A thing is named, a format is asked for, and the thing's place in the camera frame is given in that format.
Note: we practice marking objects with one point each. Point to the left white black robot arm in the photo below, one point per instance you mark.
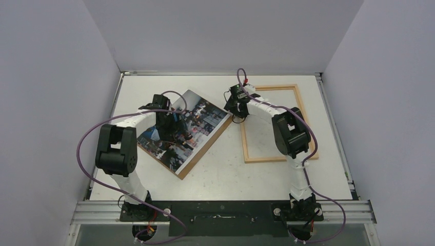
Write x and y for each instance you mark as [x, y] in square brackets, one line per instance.
[116, 152]

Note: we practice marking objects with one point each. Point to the printed colour photo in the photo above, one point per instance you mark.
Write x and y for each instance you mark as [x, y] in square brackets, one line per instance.
[197, 132]

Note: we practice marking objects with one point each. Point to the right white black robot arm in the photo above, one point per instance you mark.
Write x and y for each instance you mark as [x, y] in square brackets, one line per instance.
[291, 138]

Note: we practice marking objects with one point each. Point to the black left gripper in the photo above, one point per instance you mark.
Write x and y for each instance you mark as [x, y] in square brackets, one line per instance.
[177, 127]

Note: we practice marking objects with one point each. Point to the front aluminium black mounting rail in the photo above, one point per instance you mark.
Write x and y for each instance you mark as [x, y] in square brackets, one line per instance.
[232, 222]

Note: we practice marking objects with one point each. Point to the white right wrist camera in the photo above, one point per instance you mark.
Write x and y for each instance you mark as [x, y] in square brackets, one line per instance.
[249, 89]

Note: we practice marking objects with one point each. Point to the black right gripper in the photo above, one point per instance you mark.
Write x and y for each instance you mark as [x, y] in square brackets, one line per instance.
[236, 110]

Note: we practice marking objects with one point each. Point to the brown cardboard backing board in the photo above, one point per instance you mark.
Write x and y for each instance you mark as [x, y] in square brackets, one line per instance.
[204, 149]

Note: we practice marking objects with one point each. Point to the light wooden picture frame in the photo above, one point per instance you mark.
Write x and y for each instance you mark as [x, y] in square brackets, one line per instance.
[294, 88]

